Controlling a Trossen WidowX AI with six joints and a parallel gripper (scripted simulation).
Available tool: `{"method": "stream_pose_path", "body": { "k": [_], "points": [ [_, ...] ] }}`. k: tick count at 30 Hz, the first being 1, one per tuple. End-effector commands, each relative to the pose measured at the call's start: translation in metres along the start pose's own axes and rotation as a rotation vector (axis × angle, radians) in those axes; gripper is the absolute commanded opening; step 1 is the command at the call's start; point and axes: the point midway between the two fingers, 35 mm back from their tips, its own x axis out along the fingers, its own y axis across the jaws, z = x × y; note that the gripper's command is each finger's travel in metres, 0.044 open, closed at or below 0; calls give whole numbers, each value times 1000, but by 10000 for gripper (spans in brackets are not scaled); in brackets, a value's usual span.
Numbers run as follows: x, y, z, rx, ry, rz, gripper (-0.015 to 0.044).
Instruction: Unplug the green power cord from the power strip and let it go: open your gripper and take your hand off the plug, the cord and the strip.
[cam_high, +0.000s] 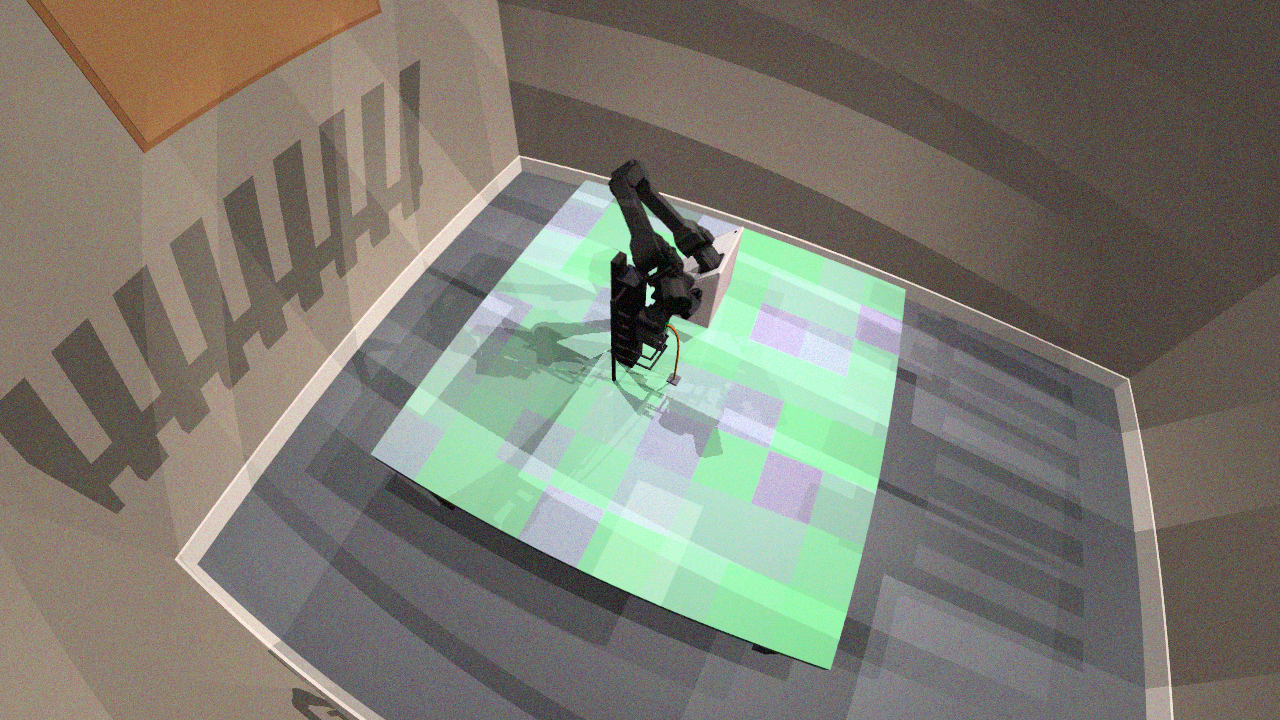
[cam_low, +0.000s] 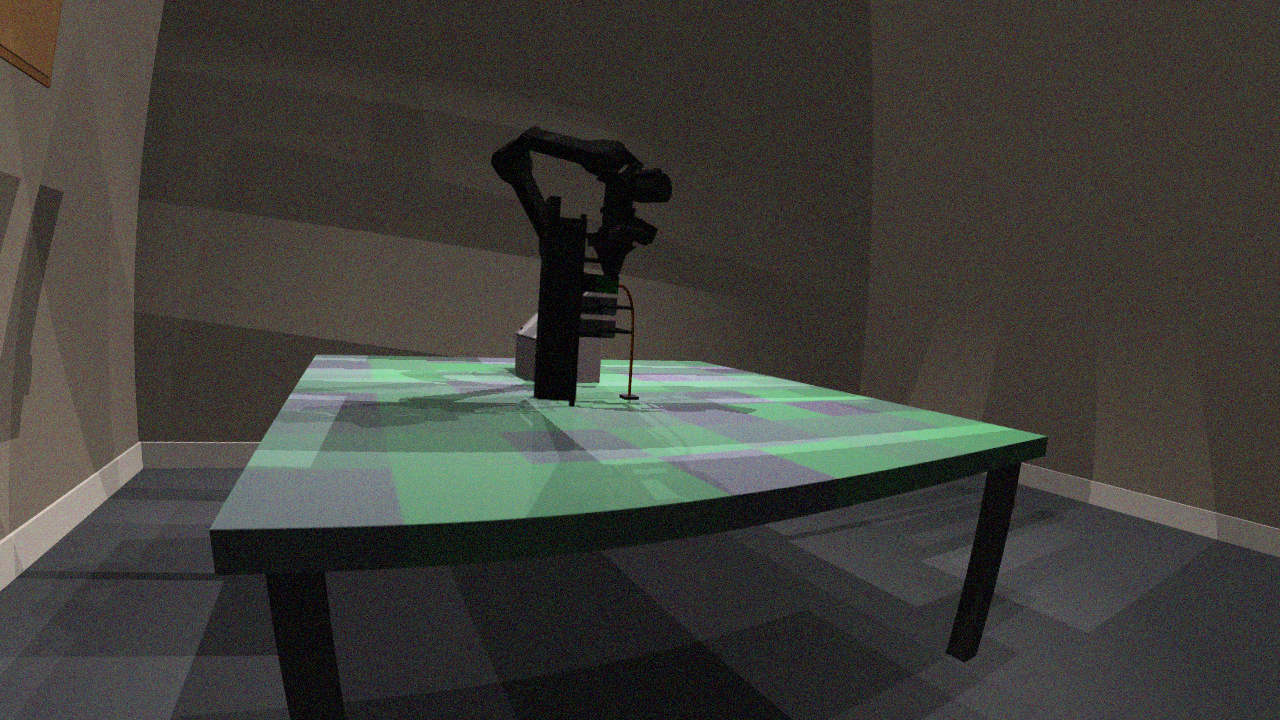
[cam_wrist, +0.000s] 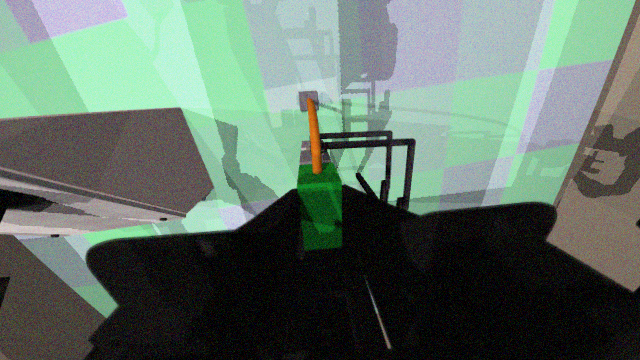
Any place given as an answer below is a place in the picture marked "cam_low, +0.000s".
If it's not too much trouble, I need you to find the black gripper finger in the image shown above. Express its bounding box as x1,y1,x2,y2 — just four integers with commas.
594,245,609,275
603,243,636,282

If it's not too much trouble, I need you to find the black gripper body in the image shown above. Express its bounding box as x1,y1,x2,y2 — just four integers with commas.
588,200,646,246

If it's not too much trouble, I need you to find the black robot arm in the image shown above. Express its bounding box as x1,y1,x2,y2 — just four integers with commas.
492,126,672,255

